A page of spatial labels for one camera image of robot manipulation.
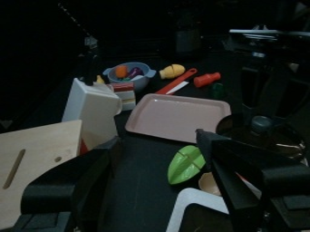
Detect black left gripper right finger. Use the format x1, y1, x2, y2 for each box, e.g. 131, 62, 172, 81
195, 129, 310, 232

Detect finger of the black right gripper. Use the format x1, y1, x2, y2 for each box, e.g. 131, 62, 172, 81
234, 60, 265, 122
265, 62, 310, 122

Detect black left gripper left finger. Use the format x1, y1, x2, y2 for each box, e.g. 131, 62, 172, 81
11, 135, 123, 232

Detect glass pot lid grey knob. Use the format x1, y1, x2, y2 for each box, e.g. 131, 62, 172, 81
214, 112, 310, 167

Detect green toy vegetable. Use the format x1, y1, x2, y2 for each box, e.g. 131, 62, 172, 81
211, 82, 226, 100

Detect small red toy piece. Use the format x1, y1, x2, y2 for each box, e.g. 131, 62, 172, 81
79, 138, 91, 156

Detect red toy vegetable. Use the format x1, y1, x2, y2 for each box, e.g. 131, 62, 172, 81
192, 72, 223, 89

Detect wooden cutting board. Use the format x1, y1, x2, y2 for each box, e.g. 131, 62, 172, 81
0, 119, 84, 231

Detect pink plastic tray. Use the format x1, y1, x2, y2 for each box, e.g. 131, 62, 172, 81
123, 92, 233, 145

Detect green leaf toy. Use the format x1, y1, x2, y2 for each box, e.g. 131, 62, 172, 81
166, 144, 207, 186

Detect yellow toy lemon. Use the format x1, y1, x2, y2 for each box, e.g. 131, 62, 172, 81
159, 63, 187, 81

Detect white knife block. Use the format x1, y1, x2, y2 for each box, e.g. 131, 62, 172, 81
60, 77, 123, 150

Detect blue-grey toy bowl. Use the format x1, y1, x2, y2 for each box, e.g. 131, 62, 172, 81
102, 62, 158, 92

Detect toy cake slice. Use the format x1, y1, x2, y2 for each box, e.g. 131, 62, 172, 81
108, 82, 138, 111

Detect purple toy eggplant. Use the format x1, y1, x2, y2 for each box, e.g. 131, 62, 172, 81
127, 66, 146, 80

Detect orange toy carrot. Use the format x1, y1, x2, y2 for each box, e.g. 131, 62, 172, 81
114, 64, 130, 80

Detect white pot with black handles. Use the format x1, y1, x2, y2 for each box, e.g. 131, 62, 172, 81
164, 187, 265, 232

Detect toy knife with red handle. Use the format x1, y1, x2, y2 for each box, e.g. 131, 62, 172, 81
154, 67, 199, 96

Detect black knife handle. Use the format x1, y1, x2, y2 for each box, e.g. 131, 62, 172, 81
82, 53, 99, 87

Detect diagonal brace wire with turnbuckle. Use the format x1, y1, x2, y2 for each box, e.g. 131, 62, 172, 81
58, 2, 99, 52

